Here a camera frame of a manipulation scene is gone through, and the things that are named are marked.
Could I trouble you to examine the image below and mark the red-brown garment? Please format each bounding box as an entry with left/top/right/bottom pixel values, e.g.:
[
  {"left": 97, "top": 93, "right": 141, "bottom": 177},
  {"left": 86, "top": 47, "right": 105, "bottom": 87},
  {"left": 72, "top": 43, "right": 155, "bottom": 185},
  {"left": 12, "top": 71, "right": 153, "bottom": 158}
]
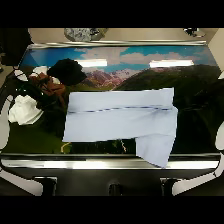
[{"left": 35, "top": 71, "right": 69, "bottom": 108}]

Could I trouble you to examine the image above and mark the white garment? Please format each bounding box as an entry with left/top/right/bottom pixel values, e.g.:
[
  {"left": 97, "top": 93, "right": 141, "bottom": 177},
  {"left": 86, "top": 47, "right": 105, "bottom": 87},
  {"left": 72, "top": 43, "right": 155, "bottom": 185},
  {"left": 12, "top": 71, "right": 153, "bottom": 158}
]
[{"left": 7, "top": 94, "right": 45, "bottom": 126}]

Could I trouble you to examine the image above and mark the black garment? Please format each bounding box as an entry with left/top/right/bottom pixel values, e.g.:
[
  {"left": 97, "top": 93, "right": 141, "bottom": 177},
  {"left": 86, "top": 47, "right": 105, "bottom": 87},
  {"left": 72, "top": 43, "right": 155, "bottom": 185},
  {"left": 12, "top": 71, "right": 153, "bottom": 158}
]
[{"left": 46, "top": 58, "right": 88, "bottom": 87}]

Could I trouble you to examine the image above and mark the heap of clothes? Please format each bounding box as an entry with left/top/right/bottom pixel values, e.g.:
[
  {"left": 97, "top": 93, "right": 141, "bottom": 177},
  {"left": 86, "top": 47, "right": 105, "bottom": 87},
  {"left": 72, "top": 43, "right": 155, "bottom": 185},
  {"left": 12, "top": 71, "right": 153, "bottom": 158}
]
[{"left": 63, "top": 27, "right": 108, "bottom": 43}]

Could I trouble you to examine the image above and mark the silver frame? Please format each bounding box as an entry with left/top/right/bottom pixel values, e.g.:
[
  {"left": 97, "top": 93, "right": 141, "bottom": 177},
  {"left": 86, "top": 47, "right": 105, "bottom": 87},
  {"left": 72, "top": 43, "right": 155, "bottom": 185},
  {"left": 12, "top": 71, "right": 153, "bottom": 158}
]
[{"left": 0, "top": 39, "right": 222, "bottom": 197}]

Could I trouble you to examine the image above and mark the light blue shirt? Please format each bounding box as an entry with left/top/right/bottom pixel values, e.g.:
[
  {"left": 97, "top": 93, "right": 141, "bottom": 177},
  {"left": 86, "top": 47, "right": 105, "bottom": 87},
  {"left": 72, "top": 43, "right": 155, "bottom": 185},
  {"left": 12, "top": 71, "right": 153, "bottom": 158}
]
[{"left": 62, "top": 87, "right": 179, "bottom": 169}]

